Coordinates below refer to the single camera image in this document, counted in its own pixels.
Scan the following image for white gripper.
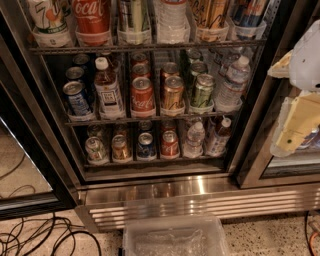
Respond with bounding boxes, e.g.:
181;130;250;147
267;20;320;157

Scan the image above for clear water bottle top shelf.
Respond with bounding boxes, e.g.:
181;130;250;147
156;0;190;44

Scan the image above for water bottle middle shelf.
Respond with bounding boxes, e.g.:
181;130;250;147
214;55;251;112

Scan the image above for right glass fridge door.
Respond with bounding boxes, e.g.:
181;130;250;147
237;79;320;188

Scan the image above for green can middle shelf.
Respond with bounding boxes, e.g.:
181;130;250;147
190;74;214;113

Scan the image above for tea bottle bottom shelf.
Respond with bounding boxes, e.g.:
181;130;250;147
205;116;232;157

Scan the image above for gold tall can top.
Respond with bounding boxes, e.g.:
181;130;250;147
189;0;230;42

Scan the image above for water bottle bottom shelf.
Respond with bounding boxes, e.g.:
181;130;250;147
183;121;205;158

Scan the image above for gold can middle shelf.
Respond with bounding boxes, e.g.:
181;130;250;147
161;76;185;116

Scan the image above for red can bottom shelf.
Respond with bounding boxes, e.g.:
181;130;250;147
161;130;178;158

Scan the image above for blue can bottom shelf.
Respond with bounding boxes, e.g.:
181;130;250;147
137;132;156;160

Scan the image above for orange can bottom shelf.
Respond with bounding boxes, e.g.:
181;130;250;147
112;134;132;163

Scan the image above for brown tea bottle white cap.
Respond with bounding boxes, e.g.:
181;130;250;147
94;57;124;120

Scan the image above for white green can bottom shelf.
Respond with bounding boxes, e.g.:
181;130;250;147
85;137;108;165

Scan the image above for blue pepsi can middle shelf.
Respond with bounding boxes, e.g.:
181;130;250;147
63;81;94;121

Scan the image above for red coca cola can top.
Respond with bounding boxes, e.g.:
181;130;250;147
71;0;111;46

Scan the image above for stainless fridge base grille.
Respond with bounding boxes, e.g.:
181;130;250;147
75;175;320;233

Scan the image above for open glass fridge door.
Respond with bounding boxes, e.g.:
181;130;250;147
0;80;76;220

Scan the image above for blue red bull can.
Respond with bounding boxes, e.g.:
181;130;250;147
232;0;269;40

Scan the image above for red coke can middle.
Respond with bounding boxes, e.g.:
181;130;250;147
131;77;156;118

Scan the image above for clear plastic bin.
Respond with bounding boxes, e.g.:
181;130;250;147
123;215;230;256

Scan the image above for orange cable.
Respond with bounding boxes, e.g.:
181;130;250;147
308;231;320;256

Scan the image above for black cables on floor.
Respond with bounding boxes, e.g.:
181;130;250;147
0;213;103;256

